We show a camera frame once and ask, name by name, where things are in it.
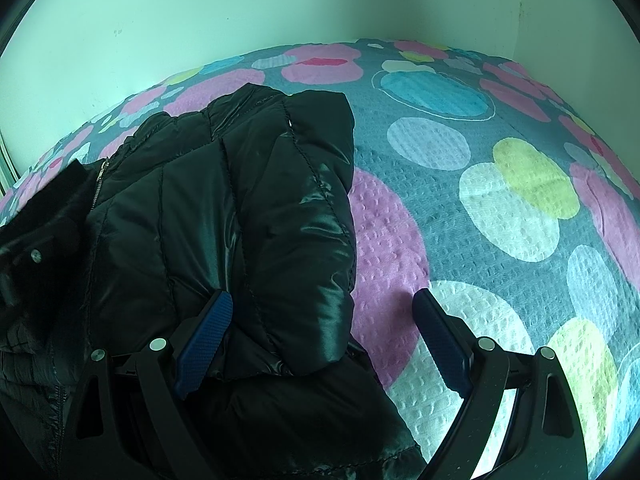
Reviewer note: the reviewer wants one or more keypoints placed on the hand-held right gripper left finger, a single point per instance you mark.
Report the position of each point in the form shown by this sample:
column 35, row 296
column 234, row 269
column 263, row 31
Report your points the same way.
column 206, row 340

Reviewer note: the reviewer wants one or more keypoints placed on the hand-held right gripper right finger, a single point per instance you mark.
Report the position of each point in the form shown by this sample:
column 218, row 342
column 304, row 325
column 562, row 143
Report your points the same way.
column 442, row 340

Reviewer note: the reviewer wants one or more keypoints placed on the black puffer jacket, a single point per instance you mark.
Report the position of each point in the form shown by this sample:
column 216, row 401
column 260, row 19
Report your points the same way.
column 200, row 210

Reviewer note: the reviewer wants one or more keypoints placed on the grey bedspread with coloured circles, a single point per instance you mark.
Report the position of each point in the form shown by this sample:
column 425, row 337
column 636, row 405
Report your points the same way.
column 430, row 210

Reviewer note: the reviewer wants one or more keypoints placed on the striped pillow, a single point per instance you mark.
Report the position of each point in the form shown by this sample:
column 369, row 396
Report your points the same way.
column 7, row 160

